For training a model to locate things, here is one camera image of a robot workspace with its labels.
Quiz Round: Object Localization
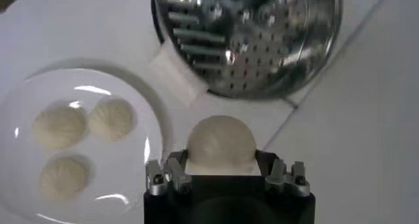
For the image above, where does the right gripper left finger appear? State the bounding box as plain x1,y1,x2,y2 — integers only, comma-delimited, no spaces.
145,149,193,196

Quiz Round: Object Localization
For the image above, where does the white steamed baozi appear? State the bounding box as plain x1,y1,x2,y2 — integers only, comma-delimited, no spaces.
88,96,136,141
32,104,88,150
185,115,263,176
39,153,91,200

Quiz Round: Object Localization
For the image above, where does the white round plate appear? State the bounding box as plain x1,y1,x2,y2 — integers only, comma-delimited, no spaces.
0,67,164,224

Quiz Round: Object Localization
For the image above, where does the stainless steel steamer basket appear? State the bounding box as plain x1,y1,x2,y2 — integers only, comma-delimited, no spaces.
149,0,343,107

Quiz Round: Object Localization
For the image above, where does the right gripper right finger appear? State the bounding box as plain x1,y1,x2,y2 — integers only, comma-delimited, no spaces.
255,149,311,197

